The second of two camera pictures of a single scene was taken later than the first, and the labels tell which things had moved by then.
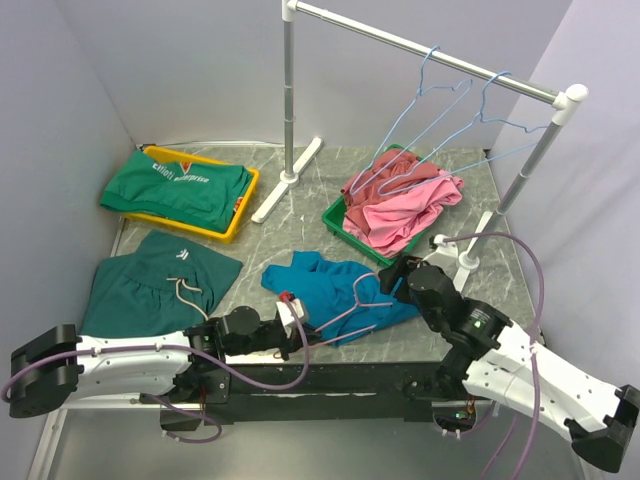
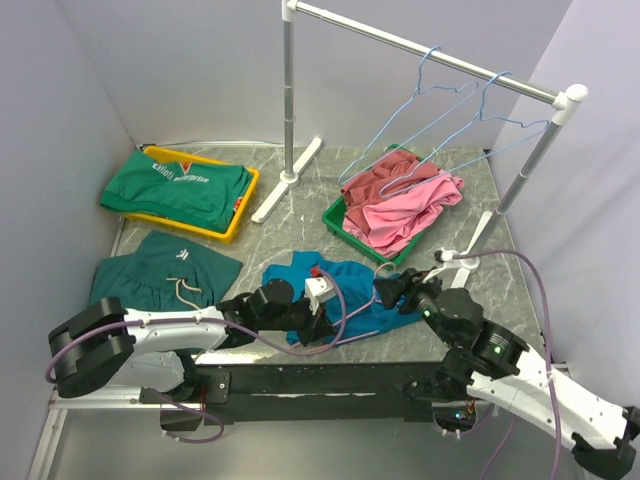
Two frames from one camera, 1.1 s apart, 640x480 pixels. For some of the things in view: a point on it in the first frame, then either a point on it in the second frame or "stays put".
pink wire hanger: x=349 y=309 to x=365 y=305
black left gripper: x=288 y=345 to x=317 y=325
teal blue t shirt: x=343 y=302 stays put
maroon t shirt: x=391 y=170 stays put
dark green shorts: x=163 y=288 stays put
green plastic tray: x=335 y=219 stays put
